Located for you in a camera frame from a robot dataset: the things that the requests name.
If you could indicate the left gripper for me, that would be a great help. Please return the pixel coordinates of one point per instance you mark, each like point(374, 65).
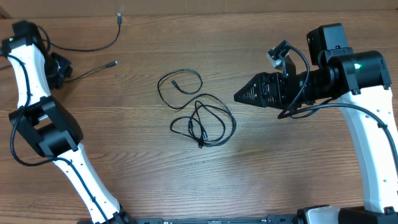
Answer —
point(66, 68)

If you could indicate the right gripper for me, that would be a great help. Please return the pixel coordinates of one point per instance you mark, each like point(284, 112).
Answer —
point(260, 85)

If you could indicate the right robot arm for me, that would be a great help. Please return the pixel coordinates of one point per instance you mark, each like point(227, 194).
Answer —
point(359, 85)

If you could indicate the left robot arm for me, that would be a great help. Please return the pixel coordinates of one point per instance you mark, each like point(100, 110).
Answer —
point(49, 129)

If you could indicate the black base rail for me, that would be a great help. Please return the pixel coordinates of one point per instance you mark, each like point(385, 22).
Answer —
point(214, 220)

